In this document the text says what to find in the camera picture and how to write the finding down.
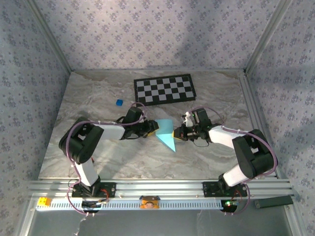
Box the aluminium mounting rail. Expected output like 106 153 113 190
27 179 295 200

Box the black controller board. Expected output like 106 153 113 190
81 200 109 212
220 199 239 212

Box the light blue paper sheet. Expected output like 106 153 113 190
155 119 177 153

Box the aluminium corner post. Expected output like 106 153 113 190
24 0 74 73
245 0 293 74

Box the aluminium side rail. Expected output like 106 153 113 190
237 72 281 179

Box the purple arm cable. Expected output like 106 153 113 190
188 106 279 217
65 102 148 217

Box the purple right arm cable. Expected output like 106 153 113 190
188 106 279 217

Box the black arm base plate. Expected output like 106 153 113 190
202 181 248 198
71 181 117 198

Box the orange cartoon face toy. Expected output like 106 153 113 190
139 195 160 210

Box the yellow toy brick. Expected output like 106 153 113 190
37 197 52 207

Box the white slotted cable duct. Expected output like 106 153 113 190
35 198 222 211

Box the flat black bar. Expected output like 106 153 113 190
254 196 294 209

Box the black white checkerboard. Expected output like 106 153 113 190
133 73 197 108

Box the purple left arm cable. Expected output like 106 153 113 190
65 102 148 217

